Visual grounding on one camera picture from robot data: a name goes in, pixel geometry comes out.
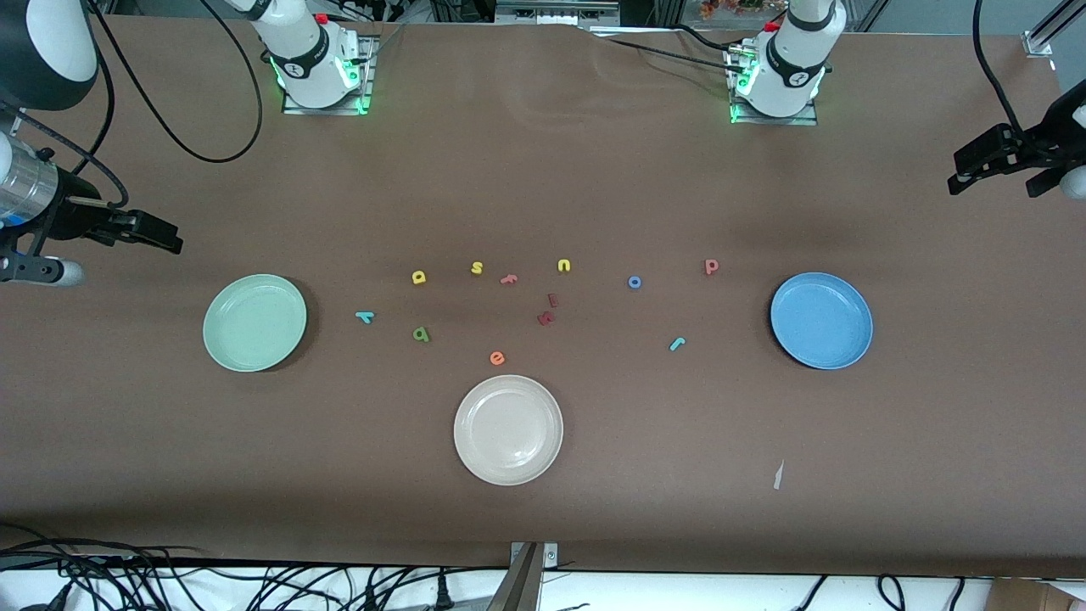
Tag green plate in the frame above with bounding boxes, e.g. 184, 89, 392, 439
203, 273, 308, 373

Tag blue plate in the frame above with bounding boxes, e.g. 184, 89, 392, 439
770, 272, 874, 371

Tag orange flowers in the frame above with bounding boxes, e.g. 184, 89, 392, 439
700, 0, 788, 20

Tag brown table cover sheet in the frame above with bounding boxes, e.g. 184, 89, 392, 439
0, 15, 1086, 578

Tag white plate edge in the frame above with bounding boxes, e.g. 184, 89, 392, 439
453, 374, 564, 486

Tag brown cardboard box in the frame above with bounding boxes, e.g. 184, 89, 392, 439
988, 580, 1086, 611

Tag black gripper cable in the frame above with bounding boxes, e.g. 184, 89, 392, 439
971, 0, 1027, 132
0, 51, 131, 210

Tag long black looping cable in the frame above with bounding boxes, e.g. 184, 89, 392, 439
85, 0, 265, 164

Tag aluminium frame profile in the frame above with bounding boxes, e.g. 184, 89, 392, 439
1022, 0, 1086, 59

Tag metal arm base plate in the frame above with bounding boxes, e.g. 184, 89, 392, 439
282, 34, 375, 116
727, 42, 820, 127

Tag black base cable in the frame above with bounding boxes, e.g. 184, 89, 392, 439
607, 34, 743, 76

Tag grey metal frame piece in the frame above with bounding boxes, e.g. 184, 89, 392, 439
496, 0, 620, 31

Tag grey metal table bracket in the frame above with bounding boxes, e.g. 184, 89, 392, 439
488, 541, 559, 611

